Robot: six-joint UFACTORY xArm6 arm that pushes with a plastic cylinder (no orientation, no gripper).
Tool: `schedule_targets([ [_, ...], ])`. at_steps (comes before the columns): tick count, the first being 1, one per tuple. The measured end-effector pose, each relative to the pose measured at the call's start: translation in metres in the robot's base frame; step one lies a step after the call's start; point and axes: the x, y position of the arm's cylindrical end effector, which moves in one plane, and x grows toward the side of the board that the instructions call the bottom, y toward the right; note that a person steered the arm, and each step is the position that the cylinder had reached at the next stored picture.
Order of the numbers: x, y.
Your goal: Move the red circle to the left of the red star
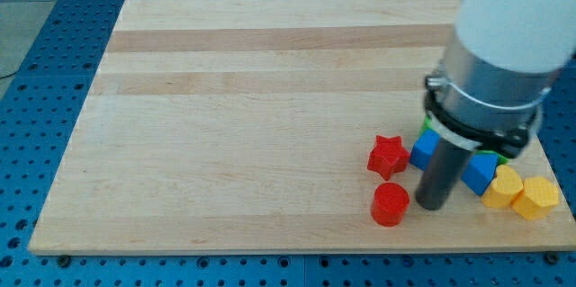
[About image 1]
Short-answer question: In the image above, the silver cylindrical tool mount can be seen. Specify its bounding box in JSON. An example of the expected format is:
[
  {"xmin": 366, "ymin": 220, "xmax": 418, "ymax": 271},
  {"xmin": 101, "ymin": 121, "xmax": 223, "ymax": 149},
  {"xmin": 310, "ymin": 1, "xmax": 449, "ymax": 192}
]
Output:
[{"xmin": 424, "ymin": 34, "xmax": 559, "ymax": 158}]

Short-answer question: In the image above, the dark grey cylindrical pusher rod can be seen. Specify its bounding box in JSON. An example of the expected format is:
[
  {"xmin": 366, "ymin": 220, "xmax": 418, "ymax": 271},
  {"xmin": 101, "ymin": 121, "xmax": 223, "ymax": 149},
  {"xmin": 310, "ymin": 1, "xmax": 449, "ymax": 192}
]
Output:
[{"xmin": 415, "ymin": 139, "xmax": 474, "ymax": 211}]

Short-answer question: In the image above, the red cylinder block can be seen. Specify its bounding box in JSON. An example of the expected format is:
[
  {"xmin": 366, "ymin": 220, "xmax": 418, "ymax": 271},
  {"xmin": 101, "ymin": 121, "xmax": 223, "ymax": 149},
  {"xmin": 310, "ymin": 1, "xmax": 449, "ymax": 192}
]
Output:
[{"xmin": 371, "ymin": 182, "xmax": 410, "ymax": 227}]

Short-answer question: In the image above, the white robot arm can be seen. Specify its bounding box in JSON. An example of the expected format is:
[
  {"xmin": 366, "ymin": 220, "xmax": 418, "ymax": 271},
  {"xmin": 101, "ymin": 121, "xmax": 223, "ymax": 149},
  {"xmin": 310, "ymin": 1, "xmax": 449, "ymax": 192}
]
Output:
[{"xmin": 415, "ymin": 0, "xmax": 575, "ymax": 211}]

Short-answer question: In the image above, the red star block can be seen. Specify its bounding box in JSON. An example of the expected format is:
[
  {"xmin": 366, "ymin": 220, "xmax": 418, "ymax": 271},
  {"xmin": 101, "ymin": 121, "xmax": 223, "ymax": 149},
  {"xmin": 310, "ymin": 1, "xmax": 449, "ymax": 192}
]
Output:
[{"xmin": 366, "ymin": 135, "xmax": 410, "ymax": 181}]

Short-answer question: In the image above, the blue cube block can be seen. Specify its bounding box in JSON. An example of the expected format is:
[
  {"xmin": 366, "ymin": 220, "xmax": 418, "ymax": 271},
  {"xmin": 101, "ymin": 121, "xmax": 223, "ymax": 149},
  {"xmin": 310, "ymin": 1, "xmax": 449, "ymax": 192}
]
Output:
[{"xmin": 409, "ymin": 130, "xmax": 440, "ymax": 171}]

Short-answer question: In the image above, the blue triangular block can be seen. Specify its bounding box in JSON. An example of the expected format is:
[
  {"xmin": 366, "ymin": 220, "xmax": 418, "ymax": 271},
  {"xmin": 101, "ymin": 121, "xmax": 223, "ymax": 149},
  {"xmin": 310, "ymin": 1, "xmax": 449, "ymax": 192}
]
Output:
[{"xmin": 461, "ymin": 154, "xmax": 498, "ymax": 196}]

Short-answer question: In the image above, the green block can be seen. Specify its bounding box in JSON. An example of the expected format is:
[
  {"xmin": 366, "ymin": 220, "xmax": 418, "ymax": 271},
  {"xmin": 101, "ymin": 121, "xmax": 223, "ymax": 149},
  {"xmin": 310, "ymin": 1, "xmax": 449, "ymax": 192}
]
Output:
[{"xmin": 418, "ymin": 115, "xmax": 509, "ymax": 166}]

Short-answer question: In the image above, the yellow heart block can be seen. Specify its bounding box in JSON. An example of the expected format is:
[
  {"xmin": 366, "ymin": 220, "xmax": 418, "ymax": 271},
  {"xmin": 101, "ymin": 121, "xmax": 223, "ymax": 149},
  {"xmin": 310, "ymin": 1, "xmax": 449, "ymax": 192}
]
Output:
[{"xmin": 481, "ymin": 165, "xmax": 524, "ymax": 209}]

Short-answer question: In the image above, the yellow hexagon block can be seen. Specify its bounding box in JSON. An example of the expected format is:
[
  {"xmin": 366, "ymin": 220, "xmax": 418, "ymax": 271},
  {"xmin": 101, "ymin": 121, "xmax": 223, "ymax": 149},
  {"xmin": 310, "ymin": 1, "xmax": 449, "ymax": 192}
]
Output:
[{"xmin": 511, "ymin": 176, "xmax": 560, "ymax": 220}]

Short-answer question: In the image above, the wooden board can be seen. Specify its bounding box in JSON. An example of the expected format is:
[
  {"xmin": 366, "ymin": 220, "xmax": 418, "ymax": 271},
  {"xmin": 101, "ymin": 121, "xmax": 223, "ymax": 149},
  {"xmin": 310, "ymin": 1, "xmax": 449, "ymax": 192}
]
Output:
[{"xmin": 29, "ymin": 0, "xmax": 575, "ymax": 256}]

